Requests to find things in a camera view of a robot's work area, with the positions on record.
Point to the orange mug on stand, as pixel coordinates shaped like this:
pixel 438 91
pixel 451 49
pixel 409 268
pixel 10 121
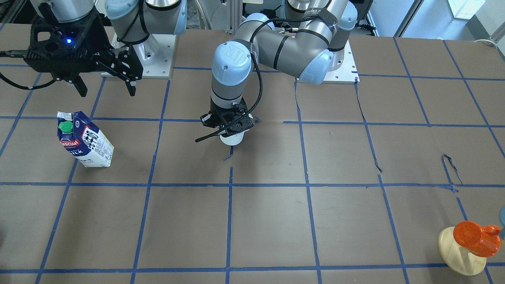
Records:
pixel 482 241

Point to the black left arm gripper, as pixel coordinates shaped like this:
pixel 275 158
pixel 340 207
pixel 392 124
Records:
pixel 218 107

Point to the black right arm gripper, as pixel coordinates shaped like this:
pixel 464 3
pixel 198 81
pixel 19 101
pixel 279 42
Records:
pixel 101 44

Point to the white HOME mug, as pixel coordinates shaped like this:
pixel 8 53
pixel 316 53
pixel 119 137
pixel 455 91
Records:
pixel 233 140

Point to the aluminium frame post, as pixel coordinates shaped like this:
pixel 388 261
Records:
pixel 234 15

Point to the blue white milk carton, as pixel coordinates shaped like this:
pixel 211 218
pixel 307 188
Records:
pixel 84 140

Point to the beige wooden stand base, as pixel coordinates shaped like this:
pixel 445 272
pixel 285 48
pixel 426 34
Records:
pixel 458 258

